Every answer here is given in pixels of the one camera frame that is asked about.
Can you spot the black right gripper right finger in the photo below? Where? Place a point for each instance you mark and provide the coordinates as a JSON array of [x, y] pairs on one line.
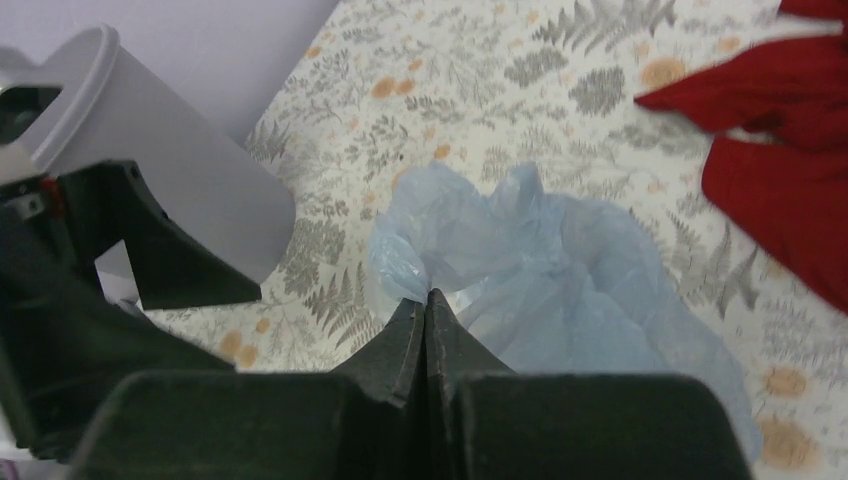
[[489, 422]]

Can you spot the red cloth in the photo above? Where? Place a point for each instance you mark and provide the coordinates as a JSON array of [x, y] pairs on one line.
[[777, 166]]

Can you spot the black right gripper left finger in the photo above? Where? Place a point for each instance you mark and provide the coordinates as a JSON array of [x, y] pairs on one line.
[[361, 420]]

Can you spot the grey plastic trash bin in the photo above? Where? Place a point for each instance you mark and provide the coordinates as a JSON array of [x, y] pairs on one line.
[[111, 106]]

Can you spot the light blue plastic trash bag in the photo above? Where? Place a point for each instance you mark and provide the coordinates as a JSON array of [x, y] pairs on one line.
[[548, 282]]

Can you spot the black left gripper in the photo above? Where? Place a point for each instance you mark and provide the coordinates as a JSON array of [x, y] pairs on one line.
[[64, 346]]

